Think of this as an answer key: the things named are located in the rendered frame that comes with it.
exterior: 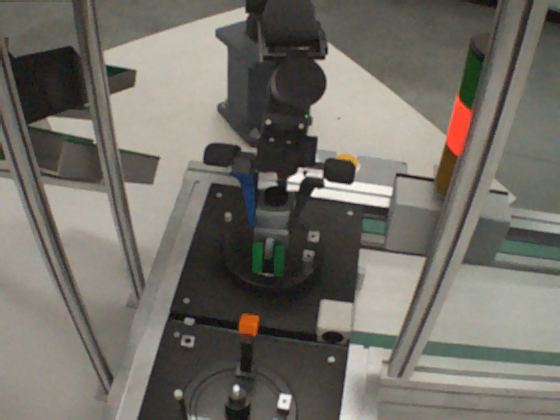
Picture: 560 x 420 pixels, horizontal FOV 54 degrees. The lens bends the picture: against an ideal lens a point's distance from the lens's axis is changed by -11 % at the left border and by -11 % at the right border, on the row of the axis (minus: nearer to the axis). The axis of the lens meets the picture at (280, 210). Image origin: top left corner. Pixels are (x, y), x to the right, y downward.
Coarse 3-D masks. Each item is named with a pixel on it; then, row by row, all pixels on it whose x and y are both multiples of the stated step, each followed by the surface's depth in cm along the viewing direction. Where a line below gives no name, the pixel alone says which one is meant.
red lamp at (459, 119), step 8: (456, 104) 49; (456, 112) 49; (464, 112) 48; (456, 120) 49; (464, 120) 48; (448, 128) 52; (456, 128) 50; (464, 128) 49; (448, 136) 52; (456, 136) 50; (448, 144) 52; (456, 144) 50; (456, 152) 51
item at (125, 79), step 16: (64, 48) 59; (16, 64) 52; (32, 64) 54; (48, 64) 57; (64, 64) 60; (80, 64) 63; (16, 80) 52; (32, 80) 55; (48, 80) 58; (64, 80) 61; (80, 80) 64; (112, 80) 71; (128, 80) 75; (32, 96) 56; (48, 96) 59; (64, 96) 61; (80, 96) 65; (32, 112) 57; (48, 112) 59
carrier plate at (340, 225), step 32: (224, 192) 95; (224, 224) 90; (320, 224) 91; (352, 224) 91; (192, 256) 86; (352, 256) 87; (192, 288) 82; (224, 288) 82; (320, 288) 83; (352, 288) 83; (224, 320) 79; (288, 320) 79
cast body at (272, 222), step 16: (272, 192) 77; (288, 192) 79; (256, 208) 77; (272, 208) 77; (288, 208) 77; (256, 224) 78; (272, 224) 78; (288, 224) 77; (256, 240) 80; (272, 240) 79; (288, 240) 81; (272, 256) 79
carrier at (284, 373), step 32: (160, 352) 75; (192, 352) 75; (224, 352) 75; (256, 352) 76; (288, 352) 76; (320, 352) 76; (160, 384) 72; (192, 384) 70; (224, 384) 70; (256, 384) 70; (288, 384) 73; (320, 384) 73; (160, 416) 69; (192, 416) 67; (224, 416) 67; (256, 416) 67; (288, 416) 68; (320, 416) 70
